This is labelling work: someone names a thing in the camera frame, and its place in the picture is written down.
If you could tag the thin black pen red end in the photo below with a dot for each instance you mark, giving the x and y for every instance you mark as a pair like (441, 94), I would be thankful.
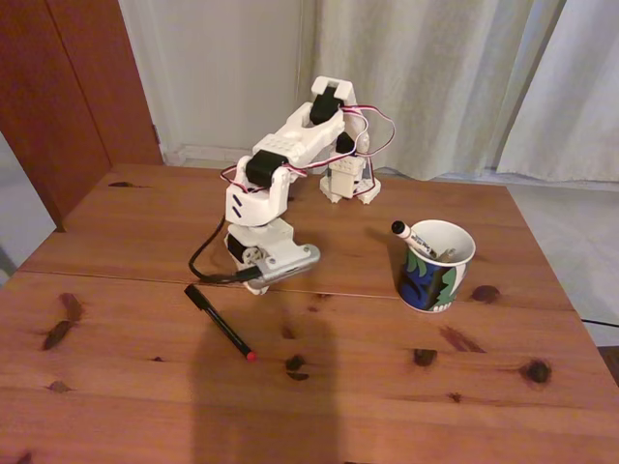
(220, 321)

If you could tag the white marker black cap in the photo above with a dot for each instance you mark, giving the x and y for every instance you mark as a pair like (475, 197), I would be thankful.
(416, 239)

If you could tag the green pen clear cap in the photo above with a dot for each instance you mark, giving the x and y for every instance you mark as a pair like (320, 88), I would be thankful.
(447, 255)

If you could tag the white mug blue green print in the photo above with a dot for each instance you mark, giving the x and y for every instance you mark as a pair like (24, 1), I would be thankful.
(425, 285)

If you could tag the white curtain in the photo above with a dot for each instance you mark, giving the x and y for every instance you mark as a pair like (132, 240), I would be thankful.
(580, 96)
(459, 72)

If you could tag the brown wooden door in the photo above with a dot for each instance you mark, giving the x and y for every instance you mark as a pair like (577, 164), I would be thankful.
(63, 96)

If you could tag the silver oval camera box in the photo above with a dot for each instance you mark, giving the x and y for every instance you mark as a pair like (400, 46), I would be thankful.
(295, 268)

